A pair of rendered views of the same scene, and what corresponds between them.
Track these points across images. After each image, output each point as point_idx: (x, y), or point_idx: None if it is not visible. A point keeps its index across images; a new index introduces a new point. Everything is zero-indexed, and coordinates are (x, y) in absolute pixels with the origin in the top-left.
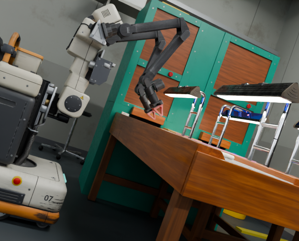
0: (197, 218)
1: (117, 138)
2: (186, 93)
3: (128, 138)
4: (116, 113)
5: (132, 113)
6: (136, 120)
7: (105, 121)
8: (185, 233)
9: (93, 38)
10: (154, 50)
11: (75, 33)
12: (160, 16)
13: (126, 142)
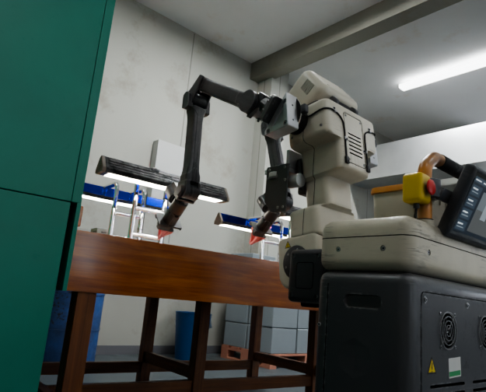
0: (201, 357)
1: (191, 299)
2: (216, 197)
3: (266, 292)
4: (77, 232)
5: (80, 224)
6: (270, 261)
7: (29, 260)
8: (176, 389)
9: (372, 167)
10: (203, 117)
11: (344, 127)
12: None
13: (260, 299)
